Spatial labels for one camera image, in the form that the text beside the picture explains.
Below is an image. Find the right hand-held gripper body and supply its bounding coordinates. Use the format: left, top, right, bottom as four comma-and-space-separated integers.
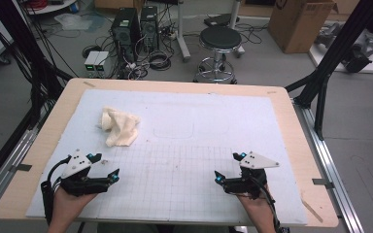
223, 150, 281, 199

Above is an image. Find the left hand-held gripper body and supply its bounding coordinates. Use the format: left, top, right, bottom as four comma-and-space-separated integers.
57, 149, 113, 197

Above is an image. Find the cream towel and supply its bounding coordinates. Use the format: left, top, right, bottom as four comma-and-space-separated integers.
98, 106, 142, 148

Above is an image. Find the person's left hand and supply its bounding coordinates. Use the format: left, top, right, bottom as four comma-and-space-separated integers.
50, 187, 98, 224

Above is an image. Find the person's right hand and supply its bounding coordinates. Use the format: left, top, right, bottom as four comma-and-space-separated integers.
235, 185, 275, 224

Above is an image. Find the white gridded foam mat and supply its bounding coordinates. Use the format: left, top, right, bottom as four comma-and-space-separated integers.
25, 88, 309, 226

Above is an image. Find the thin wooden strip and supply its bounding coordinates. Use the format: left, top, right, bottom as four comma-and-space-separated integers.
300, 193, 324, 224

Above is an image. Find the white power supply unit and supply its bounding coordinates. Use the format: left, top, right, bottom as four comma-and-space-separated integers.
94, 51, 112, 78
84, 50, 101, 78

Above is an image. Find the black round stool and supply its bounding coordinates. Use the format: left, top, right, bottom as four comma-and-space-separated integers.
192, 25, 243, 85

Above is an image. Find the wide black computer tower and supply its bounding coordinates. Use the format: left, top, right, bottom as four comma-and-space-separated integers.
111, 7, 141, 63

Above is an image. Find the white desk leg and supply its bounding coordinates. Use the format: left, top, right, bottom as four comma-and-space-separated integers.
176, 0, 192, 63
228, 0, 246, 58

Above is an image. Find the clear plastic bag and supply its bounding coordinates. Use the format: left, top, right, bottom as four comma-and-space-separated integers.
53, 13, 93, 32

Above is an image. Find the black flat device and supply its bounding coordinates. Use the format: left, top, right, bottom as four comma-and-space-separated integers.
203, 13, 241, 28

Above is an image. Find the narrow black computer tower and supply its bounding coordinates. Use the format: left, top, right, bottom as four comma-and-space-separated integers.
139, 5, 160, 53

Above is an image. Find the brown cardboard box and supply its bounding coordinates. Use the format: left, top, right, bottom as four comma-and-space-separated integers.
267, 0, 338, 54

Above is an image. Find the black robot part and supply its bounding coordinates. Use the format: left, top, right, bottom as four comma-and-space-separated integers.
340, 43, 373, 74

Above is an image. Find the round white table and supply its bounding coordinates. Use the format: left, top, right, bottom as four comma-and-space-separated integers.
24, 0, 79, 16

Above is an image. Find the aluminium rail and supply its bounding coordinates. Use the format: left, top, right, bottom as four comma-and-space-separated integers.
292, 98, 365, 233
0, 128, 41, 221

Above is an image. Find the coiled black cable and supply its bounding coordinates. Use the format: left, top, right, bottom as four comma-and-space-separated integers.
148, 51, 173, 72

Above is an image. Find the black frame strut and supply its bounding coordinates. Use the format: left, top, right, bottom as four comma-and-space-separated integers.
0, 0, 75, 130
285, 0, 373, 141

